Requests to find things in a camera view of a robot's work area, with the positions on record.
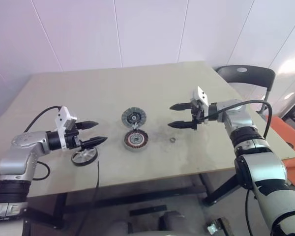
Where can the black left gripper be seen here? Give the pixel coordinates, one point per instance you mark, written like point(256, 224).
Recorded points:
point(71, 141)

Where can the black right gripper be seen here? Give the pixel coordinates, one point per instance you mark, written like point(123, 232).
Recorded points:
point(199, 114)

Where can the black-rimmed silver spoked rotor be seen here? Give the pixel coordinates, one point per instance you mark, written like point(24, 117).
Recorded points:
point(84, 157)

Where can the silver lid with circuit board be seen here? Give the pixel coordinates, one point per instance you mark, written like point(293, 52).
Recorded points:
point(133, 117)

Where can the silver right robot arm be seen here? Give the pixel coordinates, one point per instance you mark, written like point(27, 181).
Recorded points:
point(258, 162)

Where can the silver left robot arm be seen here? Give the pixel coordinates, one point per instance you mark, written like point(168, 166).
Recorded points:
point(19, 152)

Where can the motor housing with copper windings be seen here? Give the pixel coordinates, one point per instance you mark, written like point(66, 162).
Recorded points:
point(136, 140)

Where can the black plastic chair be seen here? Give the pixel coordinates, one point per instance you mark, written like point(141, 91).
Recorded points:
point(245, 73)

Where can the large grey rounded shape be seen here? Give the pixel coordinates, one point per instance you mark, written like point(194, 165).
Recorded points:
point(173, 220)

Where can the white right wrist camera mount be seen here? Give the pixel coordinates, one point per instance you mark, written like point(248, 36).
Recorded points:
point(202, 96)

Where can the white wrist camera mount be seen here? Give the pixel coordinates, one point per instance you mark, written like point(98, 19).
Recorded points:
point(202, 96)
point(62, 118)

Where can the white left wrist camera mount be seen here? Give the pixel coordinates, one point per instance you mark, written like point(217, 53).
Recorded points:
point(62, 118)

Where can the black metal table frame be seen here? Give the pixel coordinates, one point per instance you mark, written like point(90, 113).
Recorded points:
point(137, 191)

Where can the metal caster bracket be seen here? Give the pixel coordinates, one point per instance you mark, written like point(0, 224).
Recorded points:
point(215, 225)

